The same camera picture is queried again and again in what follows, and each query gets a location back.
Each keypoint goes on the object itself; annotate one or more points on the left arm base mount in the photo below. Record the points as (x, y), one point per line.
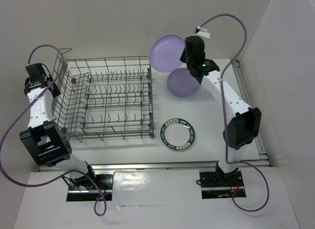
(78, 192)

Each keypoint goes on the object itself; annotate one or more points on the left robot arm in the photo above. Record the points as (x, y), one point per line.
(43, 139)

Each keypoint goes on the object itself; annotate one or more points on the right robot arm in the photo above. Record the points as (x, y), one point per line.
(241, 121)

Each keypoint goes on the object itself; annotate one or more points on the grey wire dish rack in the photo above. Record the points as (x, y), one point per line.
(103, 98)

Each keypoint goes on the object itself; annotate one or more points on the aluminium rail front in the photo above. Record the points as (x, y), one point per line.
(149, 166)

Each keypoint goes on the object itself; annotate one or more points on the small purple plate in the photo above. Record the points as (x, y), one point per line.
(181, 81)

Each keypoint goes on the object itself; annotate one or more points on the white plate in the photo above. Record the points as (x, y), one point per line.
(177, 134)

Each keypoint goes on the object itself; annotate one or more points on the large purple plate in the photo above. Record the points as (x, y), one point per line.
(165, 53)

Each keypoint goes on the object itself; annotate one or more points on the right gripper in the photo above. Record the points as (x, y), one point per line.
(182, 57)

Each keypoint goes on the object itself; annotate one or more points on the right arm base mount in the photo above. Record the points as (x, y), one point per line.
(212, 188)

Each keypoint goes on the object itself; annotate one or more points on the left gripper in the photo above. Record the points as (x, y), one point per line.
(55, 92)

